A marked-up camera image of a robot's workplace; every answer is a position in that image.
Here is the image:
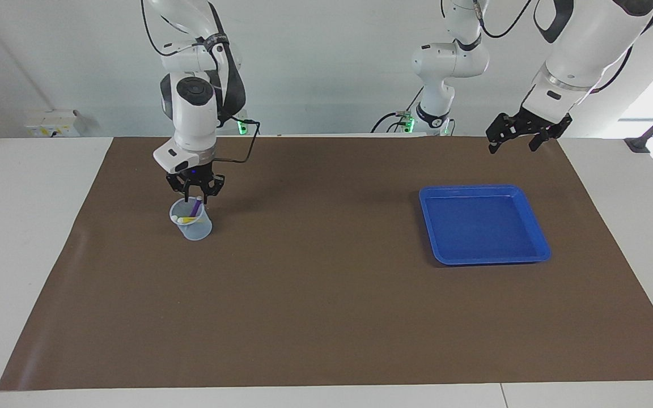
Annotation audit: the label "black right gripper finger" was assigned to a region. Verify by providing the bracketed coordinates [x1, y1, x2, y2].
[166, 173, 191, 202]
[203, 175, 226, 205]

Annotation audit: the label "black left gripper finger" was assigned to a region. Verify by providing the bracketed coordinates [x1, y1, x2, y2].
[486, 113, 519, 155]
[529, 116, 574, 152]

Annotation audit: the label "blue plastic tray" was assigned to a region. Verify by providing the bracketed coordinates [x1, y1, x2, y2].
[419, 184, 552, 266]

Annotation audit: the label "clear plastic cup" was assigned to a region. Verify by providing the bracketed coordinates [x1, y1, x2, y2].
[169, 197, 213, 241]

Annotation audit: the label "brown table mat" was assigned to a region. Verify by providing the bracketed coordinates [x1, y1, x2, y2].
[0, 136, 653, 392]

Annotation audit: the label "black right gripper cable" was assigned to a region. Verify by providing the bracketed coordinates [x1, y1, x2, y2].
[141, 0, 260, 165]

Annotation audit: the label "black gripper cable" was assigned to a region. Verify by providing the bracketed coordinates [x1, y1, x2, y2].
[141, 0, 260, 165]
[471, 0, 634, 94]

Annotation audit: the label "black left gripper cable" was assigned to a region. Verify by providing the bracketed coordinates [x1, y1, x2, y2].
[471, 0, 634, 94]

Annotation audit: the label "black arm base cables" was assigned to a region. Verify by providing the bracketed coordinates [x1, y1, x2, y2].
[371, 85, 425, 134]

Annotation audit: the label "white wall socket box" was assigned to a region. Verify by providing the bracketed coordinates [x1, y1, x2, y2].
[25, 109, 80, 138]

